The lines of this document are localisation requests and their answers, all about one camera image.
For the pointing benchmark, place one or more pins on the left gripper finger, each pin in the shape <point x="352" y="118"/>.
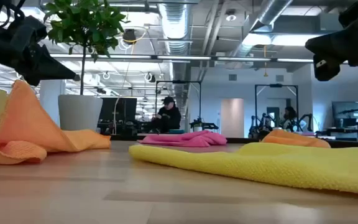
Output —
<point x="45" y="70"/>

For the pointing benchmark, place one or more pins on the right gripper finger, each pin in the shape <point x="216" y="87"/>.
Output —
<point x="328" y="70"/>

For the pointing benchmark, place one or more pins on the orange microfiber towel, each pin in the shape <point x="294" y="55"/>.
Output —
<point x="294" y="139"/>
<point x="30" y="124"/>

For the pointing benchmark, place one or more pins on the yellow microfiber towel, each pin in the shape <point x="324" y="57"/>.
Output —
<point x="259" y="165"/>

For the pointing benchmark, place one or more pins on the pink microfiber towel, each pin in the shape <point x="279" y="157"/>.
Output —
<point x="185" y="139"/>

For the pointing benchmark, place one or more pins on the grey background monitor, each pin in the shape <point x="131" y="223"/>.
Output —
<point x="345" y="109"/>

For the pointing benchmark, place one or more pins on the white plant pot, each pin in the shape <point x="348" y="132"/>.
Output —
<point x="79" y="112"/>

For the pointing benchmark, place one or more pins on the person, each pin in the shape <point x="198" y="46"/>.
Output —
<point x="289" y="113"/>
<point x="169" y="118"/>

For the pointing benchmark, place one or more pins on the green leafy plant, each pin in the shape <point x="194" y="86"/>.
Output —
<point x="85" y="25"/>

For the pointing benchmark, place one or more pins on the black background monitor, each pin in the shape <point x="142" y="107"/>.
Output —
<point x="123" y="109"/>

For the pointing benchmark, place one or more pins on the pale door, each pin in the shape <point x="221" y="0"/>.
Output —
<point x="232" y="118"/>

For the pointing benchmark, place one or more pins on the long ceiling light strip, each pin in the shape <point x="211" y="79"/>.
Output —
<point x="182" y="58"/>

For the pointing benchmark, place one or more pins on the small background potted plant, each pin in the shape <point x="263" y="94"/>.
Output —
<point x="197" y="127"/>

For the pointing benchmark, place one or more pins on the black metal stand frame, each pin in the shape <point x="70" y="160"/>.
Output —
<point x="275" y="85"/>
<point x="179" y="81"/>

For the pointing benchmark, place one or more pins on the black ceiling camera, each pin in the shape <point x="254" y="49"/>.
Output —
<point x="129" y="35"/>

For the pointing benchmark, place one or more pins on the black aluminium table frame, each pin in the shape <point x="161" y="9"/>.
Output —
<point x="123" y="137"/>

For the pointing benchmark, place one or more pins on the silver ceiling air duct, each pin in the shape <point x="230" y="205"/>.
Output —
<point x="175" y="25"/>

